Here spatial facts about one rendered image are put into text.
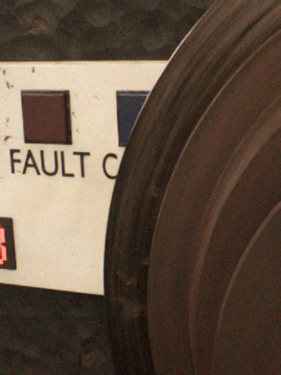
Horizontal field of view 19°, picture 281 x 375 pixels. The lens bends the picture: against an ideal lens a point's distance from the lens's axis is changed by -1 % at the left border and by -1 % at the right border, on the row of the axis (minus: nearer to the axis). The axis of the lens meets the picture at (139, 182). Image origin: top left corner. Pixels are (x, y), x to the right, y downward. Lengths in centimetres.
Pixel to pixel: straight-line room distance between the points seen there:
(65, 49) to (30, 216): 13
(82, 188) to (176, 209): 20
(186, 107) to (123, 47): 19
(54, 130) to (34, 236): 9
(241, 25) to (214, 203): 9
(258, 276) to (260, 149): 7
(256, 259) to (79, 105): 29
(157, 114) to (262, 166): 8
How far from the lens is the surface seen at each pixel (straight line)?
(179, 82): 46
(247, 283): 38
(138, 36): 63
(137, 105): 61
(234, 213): 42
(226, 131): 44
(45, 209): 67
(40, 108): 65
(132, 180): 48
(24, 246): 69
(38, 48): 67
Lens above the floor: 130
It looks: 14 degrees down
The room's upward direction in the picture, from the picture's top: 3 degrees counter-clockwise
